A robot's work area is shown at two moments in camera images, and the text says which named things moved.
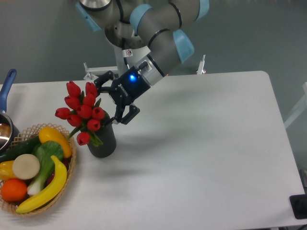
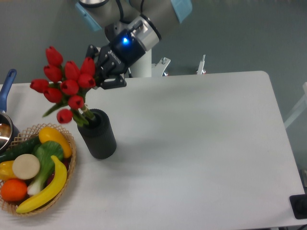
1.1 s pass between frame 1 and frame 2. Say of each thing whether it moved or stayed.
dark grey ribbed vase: stayed
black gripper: moved
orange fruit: stayed
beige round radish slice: stayed
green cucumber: stayed
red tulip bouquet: moved
